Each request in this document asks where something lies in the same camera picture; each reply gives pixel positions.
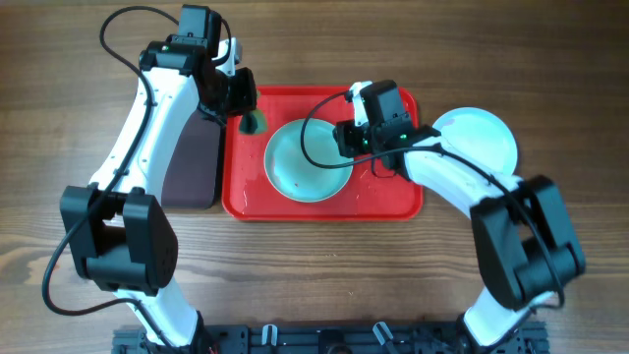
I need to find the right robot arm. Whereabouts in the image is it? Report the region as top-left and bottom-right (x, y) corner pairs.
(333, 80), (586, 353)

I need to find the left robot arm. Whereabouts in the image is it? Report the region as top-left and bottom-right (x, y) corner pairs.
(59, 5), (257, 353)

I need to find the green yellow sponge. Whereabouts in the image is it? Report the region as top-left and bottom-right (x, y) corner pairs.
(239, 109), (268, 136)

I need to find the left black cable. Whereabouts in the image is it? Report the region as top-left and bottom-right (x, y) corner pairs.
(40, 5), (178, 354)

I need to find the black rectangular tray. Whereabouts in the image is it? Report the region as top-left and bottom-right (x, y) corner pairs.
(161, 111), (225, 209)

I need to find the black cable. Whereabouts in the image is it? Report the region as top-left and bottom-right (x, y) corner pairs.
(40, 5), (178, 354)
(299, 90), (566, 316)

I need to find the red plastic tray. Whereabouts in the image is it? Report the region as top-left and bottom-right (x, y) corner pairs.
(222, 86), (424, 221)

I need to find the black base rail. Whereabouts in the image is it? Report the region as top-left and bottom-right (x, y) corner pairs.
(111, 322), (550, 354)

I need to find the right black cable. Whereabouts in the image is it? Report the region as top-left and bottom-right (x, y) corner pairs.
(299, 90), (566, 316)

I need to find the light blue plate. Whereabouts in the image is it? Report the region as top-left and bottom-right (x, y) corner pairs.
(432, 107), (518, 175)
(264, 119), (353, 203)

